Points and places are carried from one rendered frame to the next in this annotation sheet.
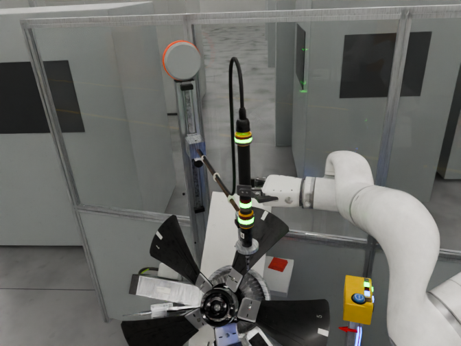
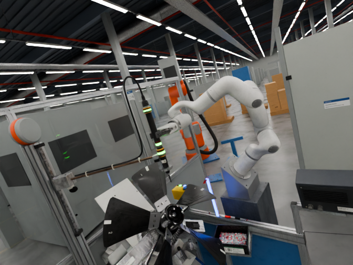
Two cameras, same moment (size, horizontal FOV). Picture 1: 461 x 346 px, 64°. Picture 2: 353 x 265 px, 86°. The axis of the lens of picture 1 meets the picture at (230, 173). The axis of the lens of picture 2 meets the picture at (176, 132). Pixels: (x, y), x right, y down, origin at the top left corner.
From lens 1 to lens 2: 0.99 m
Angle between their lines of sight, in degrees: 64
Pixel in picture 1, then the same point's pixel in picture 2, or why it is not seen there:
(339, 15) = (101, 93)
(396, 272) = (241, 88)
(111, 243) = not seen: outside the picture
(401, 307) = (250, 91)
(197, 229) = (83, 250)
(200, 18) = (20, 108)
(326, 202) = (183, 122)
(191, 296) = (146, 245)
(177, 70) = (28, 135)
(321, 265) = not seen: hidden behind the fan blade
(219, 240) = not seen: hidden behind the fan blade
